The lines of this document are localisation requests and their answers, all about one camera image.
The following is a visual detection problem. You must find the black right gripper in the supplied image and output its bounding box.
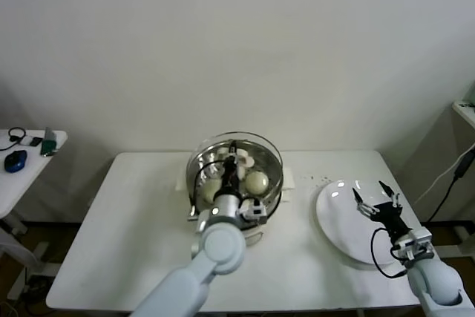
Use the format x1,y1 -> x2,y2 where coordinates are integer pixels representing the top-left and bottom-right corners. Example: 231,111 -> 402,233
351,180 -> 409,241

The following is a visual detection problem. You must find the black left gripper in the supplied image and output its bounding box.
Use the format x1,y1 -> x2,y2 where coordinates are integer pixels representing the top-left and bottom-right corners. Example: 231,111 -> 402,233
221,140 -> 240,196

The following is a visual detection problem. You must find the glass lid with beige handle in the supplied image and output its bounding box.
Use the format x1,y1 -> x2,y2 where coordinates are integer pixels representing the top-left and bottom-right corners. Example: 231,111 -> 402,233
186,130 -> 286,223

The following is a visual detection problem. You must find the perforated steel steamer basket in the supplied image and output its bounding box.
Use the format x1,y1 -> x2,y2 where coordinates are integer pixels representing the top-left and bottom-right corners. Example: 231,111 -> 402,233
186,140 -> 285,221

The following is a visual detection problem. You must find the white round plate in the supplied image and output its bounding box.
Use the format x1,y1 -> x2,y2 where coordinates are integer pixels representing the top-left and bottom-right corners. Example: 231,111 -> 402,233
314,179 -> 409,272

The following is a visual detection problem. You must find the white electric cooker base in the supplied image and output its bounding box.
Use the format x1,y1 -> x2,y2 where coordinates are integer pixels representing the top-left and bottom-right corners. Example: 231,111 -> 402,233
174,167 -> 297,248

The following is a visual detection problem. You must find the white shelf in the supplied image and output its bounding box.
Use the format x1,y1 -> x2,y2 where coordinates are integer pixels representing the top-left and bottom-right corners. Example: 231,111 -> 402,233
451,101 -> 475,128

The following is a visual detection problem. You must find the green flat tool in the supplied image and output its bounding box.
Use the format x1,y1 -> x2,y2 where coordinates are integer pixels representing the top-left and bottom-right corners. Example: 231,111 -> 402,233
39,138 -> 59,157

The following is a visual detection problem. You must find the white side table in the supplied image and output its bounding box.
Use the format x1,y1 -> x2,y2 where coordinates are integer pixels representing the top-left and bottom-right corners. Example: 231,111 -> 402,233
0,128 -> 69,236

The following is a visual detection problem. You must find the blue computer mouse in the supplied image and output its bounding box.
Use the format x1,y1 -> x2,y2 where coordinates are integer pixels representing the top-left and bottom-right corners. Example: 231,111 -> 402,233
4,148 -> 29,173

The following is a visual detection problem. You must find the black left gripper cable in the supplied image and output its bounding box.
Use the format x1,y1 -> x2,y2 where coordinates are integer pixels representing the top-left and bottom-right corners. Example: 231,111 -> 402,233
190,163 -> 224,215

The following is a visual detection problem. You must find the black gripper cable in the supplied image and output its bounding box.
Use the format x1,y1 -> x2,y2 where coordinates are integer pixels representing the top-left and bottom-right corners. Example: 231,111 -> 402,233
370,226 -> 409,279
190,163 -> 224,215

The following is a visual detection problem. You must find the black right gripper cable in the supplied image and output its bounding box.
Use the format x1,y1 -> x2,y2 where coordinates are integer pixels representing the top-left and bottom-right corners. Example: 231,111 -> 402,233
370,226 -> 409,279

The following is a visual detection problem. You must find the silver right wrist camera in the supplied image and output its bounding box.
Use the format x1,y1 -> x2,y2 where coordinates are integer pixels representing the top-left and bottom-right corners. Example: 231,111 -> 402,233
391,229 -> 434,263

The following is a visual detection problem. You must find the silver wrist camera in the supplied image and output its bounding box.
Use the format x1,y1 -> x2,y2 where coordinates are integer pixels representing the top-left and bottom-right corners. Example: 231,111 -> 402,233
237,197 -> 269,226
391,229 -> 434,263

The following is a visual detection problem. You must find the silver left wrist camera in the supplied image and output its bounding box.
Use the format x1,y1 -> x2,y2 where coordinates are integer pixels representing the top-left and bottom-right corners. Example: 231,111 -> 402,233
237,197 -> 269,226

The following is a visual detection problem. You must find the white wall cable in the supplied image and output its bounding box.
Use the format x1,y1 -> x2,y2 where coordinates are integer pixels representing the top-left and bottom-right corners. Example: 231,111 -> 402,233
413,146 -> 475,206

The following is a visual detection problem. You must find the black cable with adapter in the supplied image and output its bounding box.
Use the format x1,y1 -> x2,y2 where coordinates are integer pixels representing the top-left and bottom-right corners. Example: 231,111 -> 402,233
426,153 -> 475,223

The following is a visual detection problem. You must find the thin black looped cable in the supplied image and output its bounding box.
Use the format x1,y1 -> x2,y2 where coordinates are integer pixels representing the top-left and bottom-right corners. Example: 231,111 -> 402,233
0,127 -> 27,151

